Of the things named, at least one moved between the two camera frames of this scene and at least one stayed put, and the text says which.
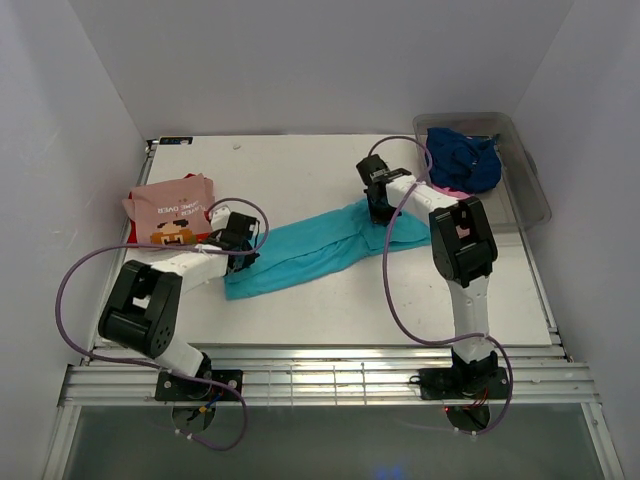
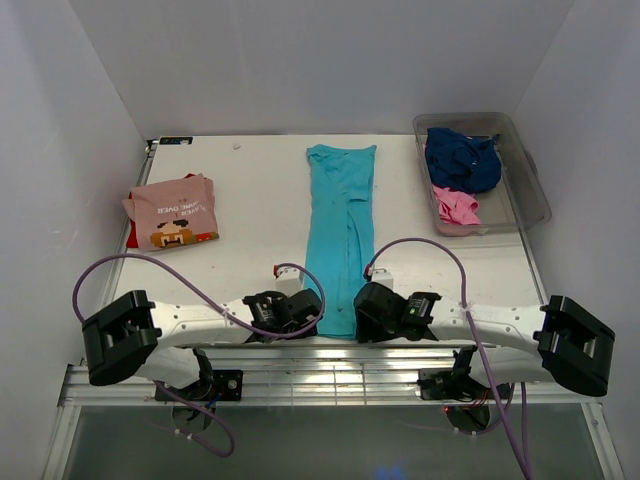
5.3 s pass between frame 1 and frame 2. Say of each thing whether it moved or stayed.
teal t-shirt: moved
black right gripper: moved
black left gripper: moved
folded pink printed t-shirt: stayed
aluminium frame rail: stayed
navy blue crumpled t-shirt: stayed
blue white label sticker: stayed
